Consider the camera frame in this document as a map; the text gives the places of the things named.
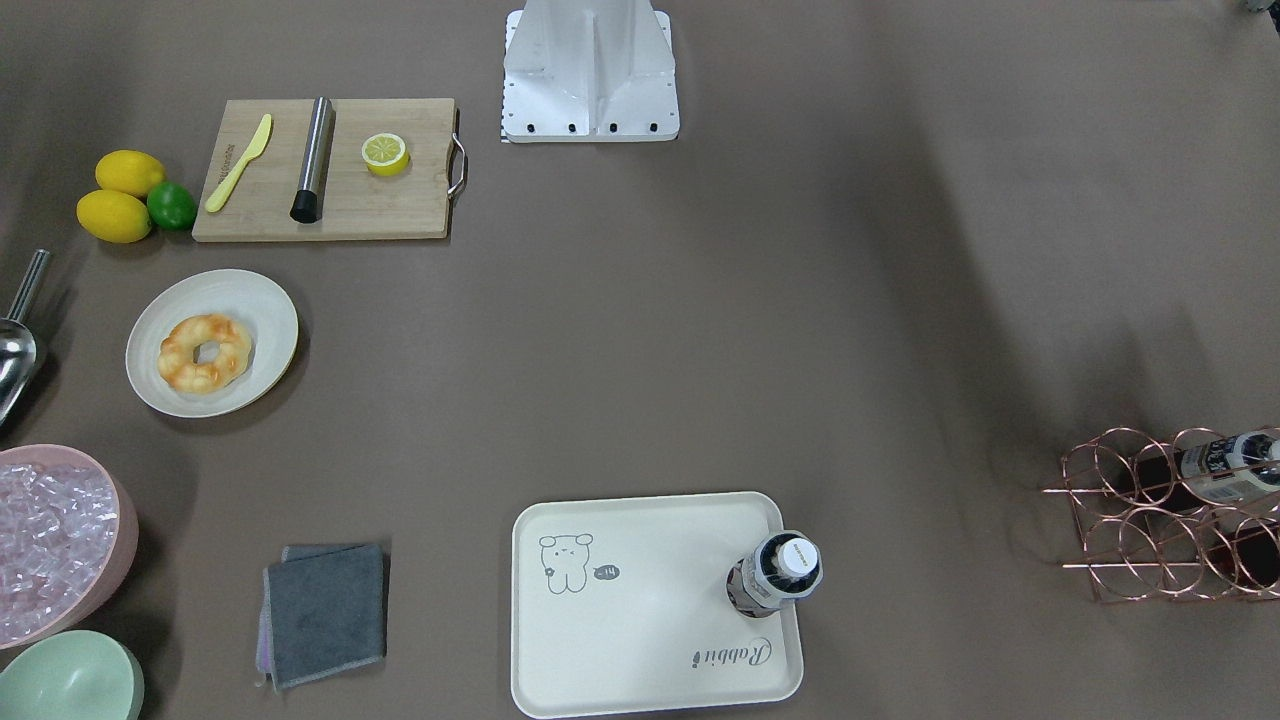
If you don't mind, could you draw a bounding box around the cream round plate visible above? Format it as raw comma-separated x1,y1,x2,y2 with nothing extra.
125,269,300,418

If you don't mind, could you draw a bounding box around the glazed donut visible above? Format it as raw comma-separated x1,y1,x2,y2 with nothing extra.
157,313,255,395

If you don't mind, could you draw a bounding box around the cream rabbit tray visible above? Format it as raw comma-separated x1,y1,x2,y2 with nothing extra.
509,491,804,719

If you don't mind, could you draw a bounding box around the dark drink bottle on tray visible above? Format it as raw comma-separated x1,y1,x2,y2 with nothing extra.
726,530,823,618

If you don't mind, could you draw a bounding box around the wooden cutting board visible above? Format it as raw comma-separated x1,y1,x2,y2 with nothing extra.
192,97,465,242

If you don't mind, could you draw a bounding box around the half lemon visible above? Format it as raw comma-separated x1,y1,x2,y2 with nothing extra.
360,132,411,177

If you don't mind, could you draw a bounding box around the steel cylinder grinder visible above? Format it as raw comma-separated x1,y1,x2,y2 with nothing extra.
289,96,337,224

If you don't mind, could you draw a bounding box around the grey folded cloth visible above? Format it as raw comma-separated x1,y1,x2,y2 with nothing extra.
256,543,388,692

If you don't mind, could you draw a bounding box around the yellow plastic knife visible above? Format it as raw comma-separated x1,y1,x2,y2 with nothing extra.
204,113,274,214

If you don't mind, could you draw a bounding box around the green lime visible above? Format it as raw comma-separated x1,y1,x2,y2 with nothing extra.
145,181,198,231

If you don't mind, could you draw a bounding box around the yellow lemon lower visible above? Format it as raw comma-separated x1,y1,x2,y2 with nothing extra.
76,190,154,243

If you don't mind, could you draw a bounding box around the yellow lemon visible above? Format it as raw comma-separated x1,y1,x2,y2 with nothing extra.
76,190,154,243
93,149,166,200

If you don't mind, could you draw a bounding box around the yellow lemon upper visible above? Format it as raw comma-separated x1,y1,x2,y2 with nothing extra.
93,149,166,200

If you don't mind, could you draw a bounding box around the pink ice bowl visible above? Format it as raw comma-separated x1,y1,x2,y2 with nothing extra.
1,445,138,650

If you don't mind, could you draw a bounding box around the bottle in rack upper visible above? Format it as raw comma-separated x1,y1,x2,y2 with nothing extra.
1137,430,1279,512

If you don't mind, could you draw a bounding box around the metal ice scoop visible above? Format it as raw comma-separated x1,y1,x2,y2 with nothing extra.
1,249,52,423

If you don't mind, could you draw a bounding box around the green bowl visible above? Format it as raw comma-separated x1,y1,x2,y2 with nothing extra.
1,630,145,719

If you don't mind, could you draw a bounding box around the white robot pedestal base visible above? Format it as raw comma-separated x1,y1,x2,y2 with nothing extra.
500,1,681,143

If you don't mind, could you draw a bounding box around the copper wire bottle rack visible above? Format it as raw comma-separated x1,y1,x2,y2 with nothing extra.
1046,427,1279,603

